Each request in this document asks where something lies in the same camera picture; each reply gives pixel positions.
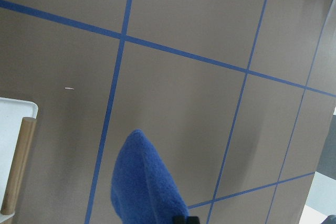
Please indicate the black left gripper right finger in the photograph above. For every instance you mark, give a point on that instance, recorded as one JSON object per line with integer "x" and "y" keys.
{"x": 192, "y": 220}

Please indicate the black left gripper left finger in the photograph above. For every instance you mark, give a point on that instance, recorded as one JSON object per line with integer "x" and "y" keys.
{"x": 179, "y": 220}

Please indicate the blue microfiber towel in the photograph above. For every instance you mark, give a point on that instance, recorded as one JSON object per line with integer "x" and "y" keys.
{"x": 142, "y": 188}

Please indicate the left wooden rack dowel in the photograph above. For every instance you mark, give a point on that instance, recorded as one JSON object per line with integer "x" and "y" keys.
{"x": 16, "y": 174}

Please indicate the white rack base plate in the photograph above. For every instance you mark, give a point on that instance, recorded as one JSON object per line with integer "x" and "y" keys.
{"x": 12, "y": 112}

